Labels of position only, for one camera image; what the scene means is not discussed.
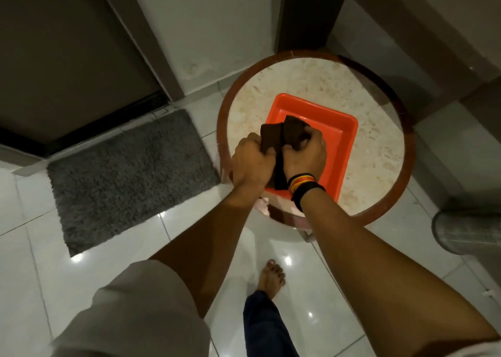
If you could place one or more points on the person's right fingers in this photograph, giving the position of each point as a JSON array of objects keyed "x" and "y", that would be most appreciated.
[{"x": 311, "y": 135}]

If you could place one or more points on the blue trouser leg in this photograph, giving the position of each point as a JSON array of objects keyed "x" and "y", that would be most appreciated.
[{"x": 264, "y": 329}]

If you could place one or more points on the dark brown cloth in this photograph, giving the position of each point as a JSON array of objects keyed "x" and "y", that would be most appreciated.
[{"x": 282, "y": 141}]

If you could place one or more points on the person's foot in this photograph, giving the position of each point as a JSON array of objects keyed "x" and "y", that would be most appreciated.
[{"x": 271, "y": 277}]

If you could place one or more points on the beige shirt sleeve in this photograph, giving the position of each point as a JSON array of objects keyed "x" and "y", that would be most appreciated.
[{"x": 133, "y": 313}]

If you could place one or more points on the black wristband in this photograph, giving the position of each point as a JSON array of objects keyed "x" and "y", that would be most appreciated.
[{"x": 307, "y": 192}]

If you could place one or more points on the person's left hand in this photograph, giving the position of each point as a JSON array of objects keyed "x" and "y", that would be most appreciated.
[{"x": 252, "y": 165}]

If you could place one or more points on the person's right forearm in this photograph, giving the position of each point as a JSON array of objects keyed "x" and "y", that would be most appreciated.
[{"x": 383, "y": 274}]

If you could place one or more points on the person's left fingers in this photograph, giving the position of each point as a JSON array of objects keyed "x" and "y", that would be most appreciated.
[{"x": 254, "y": 143}]

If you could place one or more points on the person's right hand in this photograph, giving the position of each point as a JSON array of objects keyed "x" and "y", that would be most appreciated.
[{"x": 307, "y": 161}]

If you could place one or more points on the metal mesh waste bin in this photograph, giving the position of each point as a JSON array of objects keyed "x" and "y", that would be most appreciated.
[{"x": 469, "y": 231}]

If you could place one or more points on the dark wooden door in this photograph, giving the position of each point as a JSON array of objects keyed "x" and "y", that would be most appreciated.
[{"x": 66, "y": 55}]

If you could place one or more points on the orange plastic tray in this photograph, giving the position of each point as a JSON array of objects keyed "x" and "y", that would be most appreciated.
[{"x": 328, "y": 133}]

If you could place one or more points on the striped thread wristband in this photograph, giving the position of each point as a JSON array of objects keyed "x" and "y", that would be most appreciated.
[{"x": 300, "y": 181}]

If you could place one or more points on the person's left forearm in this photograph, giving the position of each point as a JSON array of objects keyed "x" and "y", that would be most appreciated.
[{"x": 219, "y": 235}]

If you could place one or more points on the grey shaggy door mat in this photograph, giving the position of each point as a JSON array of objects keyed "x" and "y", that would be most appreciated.
[{"x": 125, "y": 176}]

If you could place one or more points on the round marble table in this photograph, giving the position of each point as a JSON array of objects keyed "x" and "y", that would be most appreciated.
[{"x": 368, "y": 106}]

